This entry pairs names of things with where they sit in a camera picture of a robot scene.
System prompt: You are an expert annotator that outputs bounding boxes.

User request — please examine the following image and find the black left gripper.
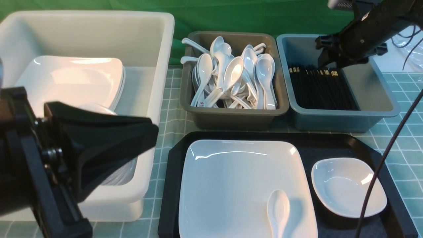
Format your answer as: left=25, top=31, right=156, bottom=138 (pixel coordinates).
left=1, top=87, right=159, bottom=238

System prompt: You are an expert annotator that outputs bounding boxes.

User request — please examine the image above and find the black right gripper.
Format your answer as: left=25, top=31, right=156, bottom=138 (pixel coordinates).
left=315, top=0, right=423, bottom=68

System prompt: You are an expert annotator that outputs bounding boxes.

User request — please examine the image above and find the white square rice plate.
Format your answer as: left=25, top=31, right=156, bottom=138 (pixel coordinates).
left=178, top=139, right=318, bottom=238

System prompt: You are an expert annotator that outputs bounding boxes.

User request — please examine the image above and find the small white square bowl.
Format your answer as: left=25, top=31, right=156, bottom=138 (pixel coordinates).
left=311, top=158, right=374, bottom=218

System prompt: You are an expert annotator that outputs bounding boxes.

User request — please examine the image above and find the white ceramic spoon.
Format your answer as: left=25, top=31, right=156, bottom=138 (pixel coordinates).
left=266, top=189, right=290, bottom=238

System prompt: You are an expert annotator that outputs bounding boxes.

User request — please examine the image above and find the stack of white bowls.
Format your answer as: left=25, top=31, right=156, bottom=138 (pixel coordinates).
left=79, top=103, right=136, bottom=186

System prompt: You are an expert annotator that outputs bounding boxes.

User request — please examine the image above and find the stack of white square plates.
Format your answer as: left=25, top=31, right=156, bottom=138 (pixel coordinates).
left=15, top=55, right=125, bottom=117

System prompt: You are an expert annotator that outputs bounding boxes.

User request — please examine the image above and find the blue-grey chopstick bin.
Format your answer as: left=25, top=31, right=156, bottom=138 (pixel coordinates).
left=276, top=34, right=401, bottom=133

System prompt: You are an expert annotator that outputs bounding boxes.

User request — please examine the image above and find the black chopsticks pile in bin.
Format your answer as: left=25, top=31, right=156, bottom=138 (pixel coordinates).
left=288, top=64, right=360, bottom=110

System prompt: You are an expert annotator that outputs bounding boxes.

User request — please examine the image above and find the green backdrop cloth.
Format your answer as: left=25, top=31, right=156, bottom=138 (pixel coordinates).
left=0, top=0, right=353, bottom=65

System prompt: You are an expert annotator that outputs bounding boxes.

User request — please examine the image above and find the large white plastic tub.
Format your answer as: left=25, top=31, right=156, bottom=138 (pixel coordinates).
left=0, top=10, right=175, bottom=222

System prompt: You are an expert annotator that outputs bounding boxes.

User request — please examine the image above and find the grey-brown spoon bin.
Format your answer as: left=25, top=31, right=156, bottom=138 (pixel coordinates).
left=179, top=31, right=289, bottom=131

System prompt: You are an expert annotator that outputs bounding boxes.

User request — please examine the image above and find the white spoon in bin front right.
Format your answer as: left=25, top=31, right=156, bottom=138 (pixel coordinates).
left=254, top=54, right=276, bottom=110

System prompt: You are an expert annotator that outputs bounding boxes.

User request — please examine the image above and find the white spoon in bin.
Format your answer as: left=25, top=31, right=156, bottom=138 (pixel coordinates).
left=254, top=54, right=276, bottom=110
left=205, top=54, right=244, bottom=107
left=191, top=53, right=213, bottom=107

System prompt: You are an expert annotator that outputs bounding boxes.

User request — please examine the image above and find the white spoon in bin left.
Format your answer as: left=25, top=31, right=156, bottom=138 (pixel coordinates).
left=191, top=53, right=213, bottom=107

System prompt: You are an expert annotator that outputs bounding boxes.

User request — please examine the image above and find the white spoon in bin centre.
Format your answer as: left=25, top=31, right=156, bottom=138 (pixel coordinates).
left=205, top=54, right=244, bottom=107

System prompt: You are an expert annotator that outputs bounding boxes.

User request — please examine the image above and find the green checked tablecloth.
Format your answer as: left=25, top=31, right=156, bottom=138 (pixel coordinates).
left=92, top=66, right=423, bottom=238

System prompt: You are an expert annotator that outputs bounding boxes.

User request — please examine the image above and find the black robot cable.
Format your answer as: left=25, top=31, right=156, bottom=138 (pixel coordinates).
left=354, top=20, right=423, bottom=238

